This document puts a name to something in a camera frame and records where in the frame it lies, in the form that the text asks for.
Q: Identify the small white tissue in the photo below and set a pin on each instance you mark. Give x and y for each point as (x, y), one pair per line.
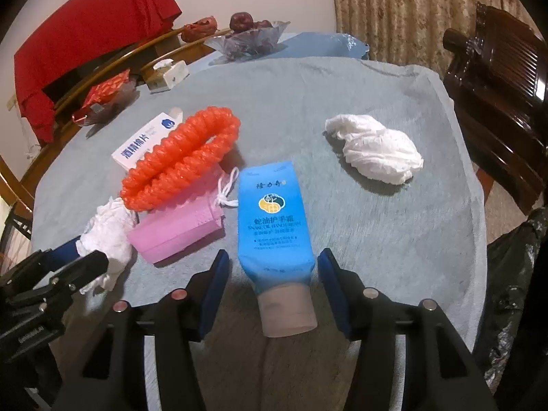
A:
(107, 232)

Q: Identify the white alcohol wipes box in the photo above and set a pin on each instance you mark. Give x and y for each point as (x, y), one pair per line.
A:
(146, 138)

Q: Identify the glass fruit bowl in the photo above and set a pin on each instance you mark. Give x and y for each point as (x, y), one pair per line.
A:
(249, 44)

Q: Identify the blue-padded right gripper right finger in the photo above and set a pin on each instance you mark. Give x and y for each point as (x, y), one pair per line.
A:
(440, 372)

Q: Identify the blue plastic table cover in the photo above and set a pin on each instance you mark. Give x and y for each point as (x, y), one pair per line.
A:
(311, 44)

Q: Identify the beige patterned curtain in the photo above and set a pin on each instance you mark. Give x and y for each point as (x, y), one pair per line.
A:
(407, 32)

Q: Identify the pink face mask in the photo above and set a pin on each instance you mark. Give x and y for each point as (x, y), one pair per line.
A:
(193, 214)

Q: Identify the dark red fruit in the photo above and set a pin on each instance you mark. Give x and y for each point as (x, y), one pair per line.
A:
(241, 22)

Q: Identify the small white tissue box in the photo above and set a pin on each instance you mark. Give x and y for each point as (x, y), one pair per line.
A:
(165, 75)

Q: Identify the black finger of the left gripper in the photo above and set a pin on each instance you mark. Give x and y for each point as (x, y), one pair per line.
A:
(71, 270)

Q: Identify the dark wooden armchair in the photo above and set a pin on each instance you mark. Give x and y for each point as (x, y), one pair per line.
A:
(497, 80)

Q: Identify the red cloth on TV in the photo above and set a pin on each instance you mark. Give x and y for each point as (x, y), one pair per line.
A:
(80, 31)

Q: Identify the grey-blue table cloth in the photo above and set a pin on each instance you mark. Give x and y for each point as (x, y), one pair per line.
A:
(426, 239)

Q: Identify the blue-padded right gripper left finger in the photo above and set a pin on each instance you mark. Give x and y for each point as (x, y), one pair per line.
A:
(109, 373)

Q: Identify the large crumpled white tissue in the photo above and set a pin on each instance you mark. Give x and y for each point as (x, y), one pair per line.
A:
(375, 151)

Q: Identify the blue hand cream tube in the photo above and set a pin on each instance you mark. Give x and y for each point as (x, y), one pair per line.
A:
(274, 248)

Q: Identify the red snack packet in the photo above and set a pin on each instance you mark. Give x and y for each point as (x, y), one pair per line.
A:
(100, 95)

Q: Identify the black trash bag bin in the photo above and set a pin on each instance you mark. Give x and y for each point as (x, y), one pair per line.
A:
(511, 259)

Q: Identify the wooden curved chair back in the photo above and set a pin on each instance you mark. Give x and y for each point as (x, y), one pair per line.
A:
(139, 58)

